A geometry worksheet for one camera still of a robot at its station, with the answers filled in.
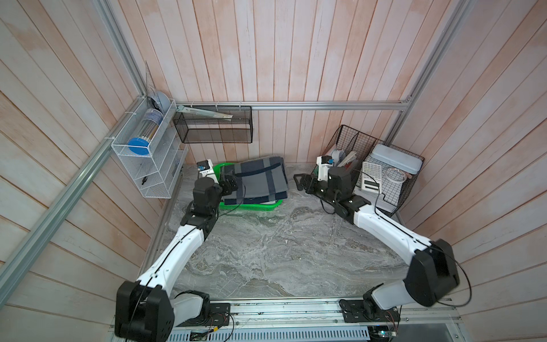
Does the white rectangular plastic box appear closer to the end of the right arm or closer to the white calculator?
the white calculator

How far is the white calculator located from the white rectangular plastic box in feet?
0.20

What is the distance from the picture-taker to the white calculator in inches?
33.1

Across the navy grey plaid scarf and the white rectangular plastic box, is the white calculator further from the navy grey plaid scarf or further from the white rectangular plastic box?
the navy grey plaid scarf

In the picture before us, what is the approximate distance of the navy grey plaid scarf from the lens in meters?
0.93

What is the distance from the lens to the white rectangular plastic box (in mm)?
906

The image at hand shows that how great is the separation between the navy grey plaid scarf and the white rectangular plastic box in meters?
0.45

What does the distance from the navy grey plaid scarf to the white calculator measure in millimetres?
326
